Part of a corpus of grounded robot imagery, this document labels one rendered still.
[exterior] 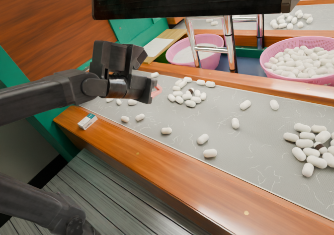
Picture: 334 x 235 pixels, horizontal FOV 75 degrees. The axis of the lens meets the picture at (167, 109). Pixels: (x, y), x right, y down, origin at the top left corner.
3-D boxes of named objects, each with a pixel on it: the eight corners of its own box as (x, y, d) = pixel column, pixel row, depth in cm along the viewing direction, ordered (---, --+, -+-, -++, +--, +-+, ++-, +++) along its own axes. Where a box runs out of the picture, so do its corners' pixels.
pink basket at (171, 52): (233, 71, 93) (231, 51, 87) (173, 88, 96) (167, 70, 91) (218, 45, 113) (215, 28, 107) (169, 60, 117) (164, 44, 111)
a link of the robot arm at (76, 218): (58, 195, 53) (38, 216, 50) (76, 214, 48) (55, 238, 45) (73, 207, 57) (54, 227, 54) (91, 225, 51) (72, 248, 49)
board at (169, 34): (148, 64, 100) (147, 62, 100) (127, 61, 110) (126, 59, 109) (188, 31, 116) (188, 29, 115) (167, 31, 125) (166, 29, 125)
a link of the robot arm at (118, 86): (118, 69, 56) (93, 66, 50) (132, 72, 52) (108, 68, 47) (115, 96, 57) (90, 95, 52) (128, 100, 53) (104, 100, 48)
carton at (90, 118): (85, 130, 77) (82, 126, 76) (80, 127, 79) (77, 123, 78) (98, 118, 80) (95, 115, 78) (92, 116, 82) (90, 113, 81)
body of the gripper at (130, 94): (131, 74, 62) (109, 71, 56) (156, 79, 56) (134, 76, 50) (127, 96, 63) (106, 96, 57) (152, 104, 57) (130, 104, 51)
